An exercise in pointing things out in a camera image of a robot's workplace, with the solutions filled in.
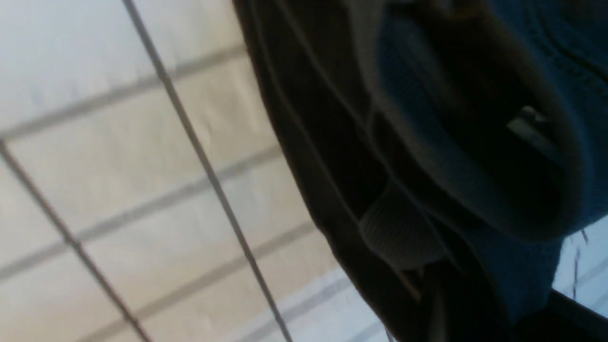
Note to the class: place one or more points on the gray long sleeve shirt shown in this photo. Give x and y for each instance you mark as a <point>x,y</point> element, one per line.
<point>446,149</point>

